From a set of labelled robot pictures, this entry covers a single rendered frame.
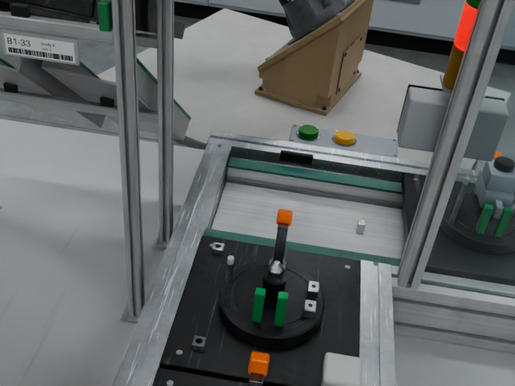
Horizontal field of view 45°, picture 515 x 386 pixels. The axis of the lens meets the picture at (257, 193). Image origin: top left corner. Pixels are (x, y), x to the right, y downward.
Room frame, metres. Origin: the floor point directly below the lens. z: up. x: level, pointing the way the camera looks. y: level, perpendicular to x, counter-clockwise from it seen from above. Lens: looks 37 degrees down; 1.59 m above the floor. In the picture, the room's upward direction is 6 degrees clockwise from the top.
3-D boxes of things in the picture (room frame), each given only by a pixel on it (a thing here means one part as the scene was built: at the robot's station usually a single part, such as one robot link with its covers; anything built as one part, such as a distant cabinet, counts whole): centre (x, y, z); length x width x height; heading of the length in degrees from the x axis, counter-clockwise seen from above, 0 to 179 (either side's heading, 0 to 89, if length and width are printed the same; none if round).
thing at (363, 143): (1.04, -0.16, 0.93); 0.21 x 0.07 x 0.06; 85
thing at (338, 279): (0.58, -0.03, 1.01); 0.24 x 0.24 x 0.13; 85
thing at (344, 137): (1.04, -0.16, 0.96); 0.04 x 0.04 x 0.02
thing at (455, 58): (0.70, -0.23, 1.28); 0.05 x 0.05 x 0.05
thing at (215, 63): (1.42, -0.09, 0.84); 0.90 x 0.70 x 0.03; 64
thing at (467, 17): (0.70, -0.23, 1.33); 0.05 x 0.05 x 0.05
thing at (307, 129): (1.05, -0.09, 0.96); 0.04 x 0.04 x 0.02
